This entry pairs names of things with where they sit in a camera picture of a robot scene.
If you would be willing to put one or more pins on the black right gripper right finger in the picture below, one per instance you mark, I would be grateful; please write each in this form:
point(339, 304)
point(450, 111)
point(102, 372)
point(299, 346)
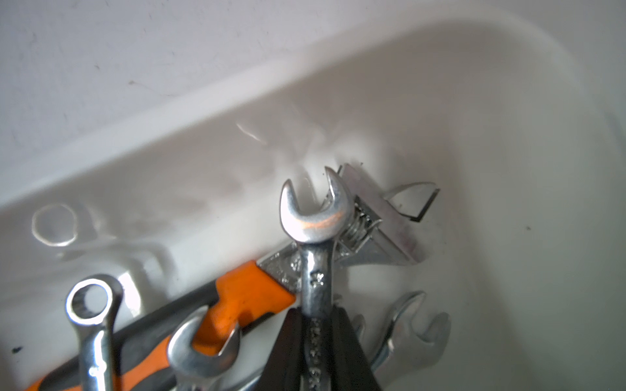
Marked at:
point(350, 369)

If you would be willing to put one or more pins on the orange handled adjustable wrench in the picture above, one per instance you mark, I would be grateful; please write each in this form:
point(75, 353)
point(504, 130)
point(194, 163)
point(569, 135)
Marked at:
point(259, 289)

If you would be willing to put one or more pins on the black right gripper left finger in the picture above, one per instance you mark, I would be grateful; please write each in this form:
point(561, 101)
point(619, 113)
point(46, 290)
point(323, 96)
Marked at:
point(284, 367)

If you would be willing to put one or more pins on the small silver wrench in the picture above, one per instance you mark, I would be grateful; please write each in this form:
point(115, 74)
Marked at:
point(402, 350)

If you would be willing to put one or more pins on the white plastic storage box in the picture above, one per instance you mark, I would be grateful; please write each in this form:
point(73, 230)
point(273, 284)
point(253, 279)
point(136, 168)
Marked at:
point(521, 128)

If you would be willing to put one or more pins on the silver combination wrench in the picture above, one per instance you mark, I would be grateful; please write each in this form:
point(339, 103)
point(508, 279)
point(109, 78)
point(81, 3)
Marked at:
point(193, 369)

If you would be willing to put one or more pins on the silver ring end wrench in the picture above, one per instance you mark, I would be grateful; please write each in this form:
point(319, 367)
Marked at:
point(96, 365)

